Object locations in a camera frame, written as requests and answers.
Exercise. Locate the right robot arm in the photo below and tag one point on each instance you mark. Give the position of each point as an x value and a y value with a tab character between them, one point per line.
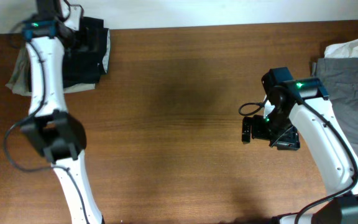
301	109

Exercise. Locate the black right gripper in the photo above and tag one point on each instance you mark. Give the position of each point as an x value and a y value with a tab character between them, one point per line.
260	132

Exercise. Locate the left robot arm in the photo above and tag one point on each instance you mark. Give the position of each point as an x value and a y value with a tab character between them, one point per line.
53	132

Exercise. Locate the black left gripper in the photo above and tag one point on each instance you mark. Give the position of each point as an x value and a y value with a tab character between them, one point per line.
89	45

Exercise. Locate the folded khaki shorts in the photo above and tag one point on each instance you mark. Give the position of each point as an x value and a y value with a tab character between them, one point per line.
21	78

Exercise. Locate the white cloth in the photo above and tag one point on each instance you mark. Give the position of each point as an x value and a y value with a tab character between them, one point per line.
342	50

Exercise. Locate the black shorts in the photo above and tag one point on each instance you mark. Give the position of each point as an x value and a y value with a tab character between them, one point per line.
85	56

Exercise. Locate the grey shorts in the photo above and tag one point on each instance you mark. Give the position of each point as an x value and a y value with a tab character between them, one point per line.
340	77

